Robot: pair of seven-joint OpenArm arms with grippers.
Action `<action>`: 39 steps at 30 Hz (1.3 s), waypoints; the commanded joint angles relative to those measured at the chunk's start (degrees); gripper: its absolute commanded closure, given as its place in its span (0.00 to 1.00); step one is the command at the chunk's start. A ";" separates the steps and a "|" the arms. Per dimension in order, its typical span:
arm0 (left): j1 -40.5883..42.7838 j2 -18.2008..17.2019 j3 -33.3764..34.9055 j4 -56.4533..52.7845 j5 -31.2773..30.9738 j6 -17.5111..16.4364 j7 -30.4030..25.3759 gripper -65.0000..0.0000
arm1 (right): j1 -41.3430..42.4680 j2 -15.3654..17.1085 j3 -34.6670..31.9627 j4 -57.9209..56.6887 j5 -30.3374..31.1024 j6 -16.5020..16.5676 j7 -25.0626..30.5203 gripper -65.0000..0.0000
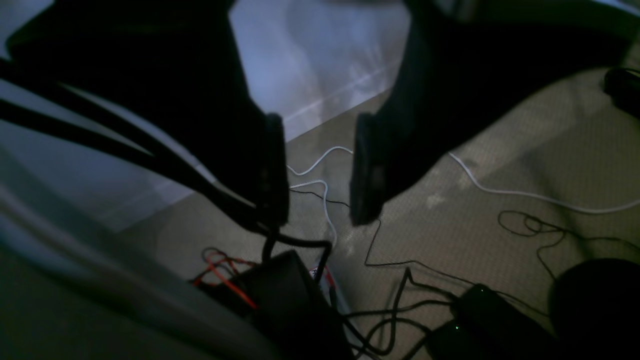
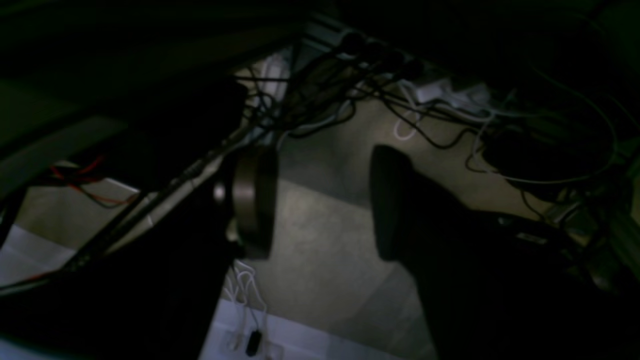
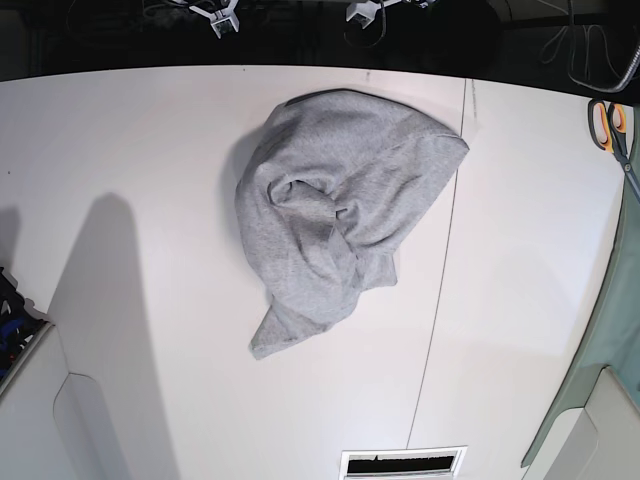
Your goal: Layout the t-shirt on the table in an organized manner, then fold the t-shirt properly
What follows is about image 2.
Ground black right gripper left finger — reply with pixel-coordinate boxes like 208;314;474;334
214;145;279;260

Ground white coiled cable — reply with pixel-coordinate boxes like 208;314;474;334
222;260;268;321

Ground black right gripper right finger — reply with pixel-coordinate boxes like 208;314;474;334
369;145;500;281

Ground red wire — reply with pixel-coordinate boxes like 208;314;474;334
49;156;137;207

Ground white power strip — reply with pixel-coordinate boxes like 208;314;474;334
413;78;492;108

